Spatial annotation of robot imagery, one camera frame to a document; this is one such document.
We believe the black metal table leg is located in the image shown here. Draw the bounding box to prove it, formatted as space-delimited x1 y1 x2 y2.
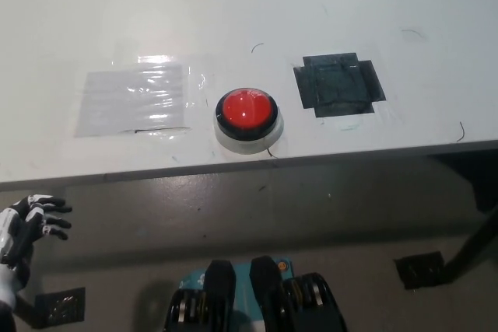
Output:
442 203 498 284

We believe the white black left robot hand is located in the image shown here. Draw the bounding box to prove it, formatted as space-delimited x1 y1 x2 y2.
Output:
0 193 74 306

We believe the black floor tape marker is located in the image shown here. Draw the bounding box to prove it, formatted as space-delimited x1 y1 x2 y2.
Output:
393 250 453 291
33 286 87 330

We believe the red dome push button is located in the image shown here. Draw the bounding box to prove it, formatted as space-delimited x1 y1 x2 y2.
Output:
212 87 284 155

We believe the clear plastic tape film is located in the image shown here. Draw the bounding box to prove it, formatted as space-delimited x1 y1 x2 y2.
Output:
110 51 214 143

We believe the black tape square patch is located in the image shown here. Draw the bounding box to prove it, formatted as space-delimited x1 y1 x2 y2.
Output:
292 51 388 119

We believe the black teal robot body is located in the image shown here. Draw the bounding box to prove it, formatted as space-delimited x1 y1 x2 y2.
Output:
163 255 349 332

